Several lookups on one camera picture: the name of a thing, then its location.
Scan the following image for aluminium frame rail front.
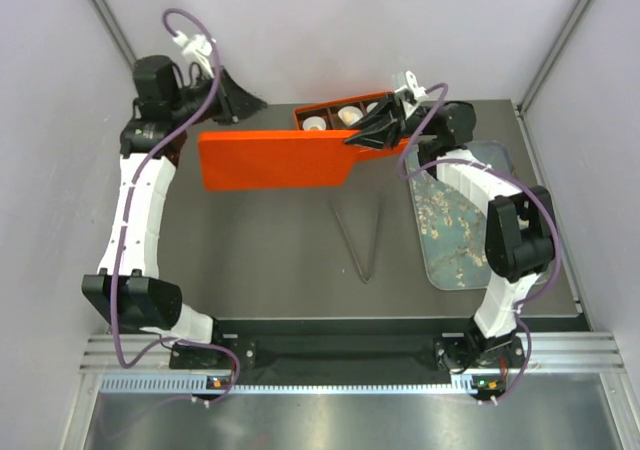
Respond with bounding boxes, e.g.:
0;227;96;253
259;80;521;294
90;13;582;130
80;332;624;373

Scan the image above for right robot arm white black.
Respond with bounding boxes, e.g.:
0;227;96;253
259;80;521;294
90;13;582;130
343;95;561;372

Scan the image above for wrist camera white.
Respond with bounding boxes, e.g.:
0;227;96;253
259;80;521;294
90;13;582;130
392;70;428;104
172;31;214;78

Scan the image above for white paper cup back left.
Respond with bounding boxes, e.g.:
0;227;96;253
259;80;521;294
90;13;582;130
302;116;327;131

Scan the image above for orange compartment box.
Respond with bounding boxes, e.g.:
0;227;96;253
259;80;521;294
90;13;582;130
294;92;409;163

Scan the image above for white paper cup back middle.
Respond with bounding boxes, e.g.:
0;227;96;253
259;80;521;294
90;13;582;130
338;106;363;126

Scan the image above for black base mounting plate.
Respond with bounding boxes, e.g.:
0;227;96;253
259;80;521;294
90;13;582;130
168;333;526;372

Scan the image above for orange box lid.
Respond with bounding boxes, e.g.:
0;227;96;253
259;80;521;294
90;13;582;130
197;128;365;193

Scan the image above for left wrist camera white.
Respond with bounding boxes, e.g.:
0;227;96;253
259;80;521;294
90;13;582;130
172;31;214;78

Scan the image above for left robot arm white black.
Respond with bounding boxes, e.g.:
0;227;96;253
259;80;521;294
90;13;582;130
81;55;266;367

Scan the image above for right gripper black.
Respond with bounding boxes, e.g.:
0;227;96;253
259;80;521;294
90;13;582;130
342;93;439;152

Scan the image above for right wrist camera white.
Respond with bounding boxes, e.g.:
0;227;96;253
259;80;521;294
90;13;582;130
392;70;428;104

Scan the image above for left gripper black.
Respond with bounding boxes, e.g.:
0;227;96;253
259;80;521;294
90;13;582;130
168;65;267;127

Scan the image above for grey slotted cable duct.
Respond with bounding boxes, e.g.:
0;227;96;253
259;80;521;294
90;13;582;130
100;374;504;395

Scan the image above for blue floral tray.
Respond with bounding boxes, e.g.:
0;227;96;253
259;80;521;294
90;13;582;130
409;172;491;291

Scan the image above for metal tongs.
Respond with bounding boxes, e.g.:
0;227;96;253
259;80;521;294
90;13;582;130
329;193;385;285

